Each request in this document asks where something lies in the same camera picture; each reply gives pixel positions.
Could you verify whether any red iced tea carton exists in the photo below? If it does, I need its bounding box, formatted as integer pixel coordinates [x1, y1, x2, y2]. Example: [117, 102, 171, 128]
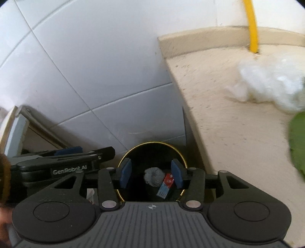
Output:
[157, 173, 174, 199]

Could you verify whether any clear plastic bag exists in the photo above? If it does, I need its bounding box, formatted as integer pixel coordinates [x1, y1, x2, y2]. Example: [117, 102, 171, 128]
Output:
[225, 52, 304, 113]

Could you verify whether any white foam fruit net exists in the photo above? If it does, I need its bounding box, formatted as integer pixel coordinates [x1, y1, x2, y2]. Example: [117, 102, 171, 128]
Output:
[144, 167, 165, 187]

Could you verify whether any black trash bin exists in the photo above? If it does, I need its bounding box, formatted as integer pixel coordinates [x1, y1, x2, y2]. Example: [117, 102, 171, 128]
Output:
[118, 142, 188, 202]

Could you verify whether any person's hand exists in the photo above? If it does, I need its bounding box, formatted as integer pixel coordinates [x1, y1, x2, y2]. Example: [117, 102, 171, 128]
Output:
[1, 154, 12, 247]

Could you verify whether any large green lettuce leaf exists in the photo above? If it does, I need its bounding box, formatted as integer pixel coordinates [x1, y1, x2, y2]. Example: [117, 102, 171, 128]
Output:
[288, 112, 305, 176]

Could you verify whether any yellow gas pipe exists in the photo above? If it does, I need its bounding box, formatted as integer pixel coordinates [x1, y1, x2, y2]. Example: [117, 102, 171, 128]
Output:
[243, 0, 259, 54]

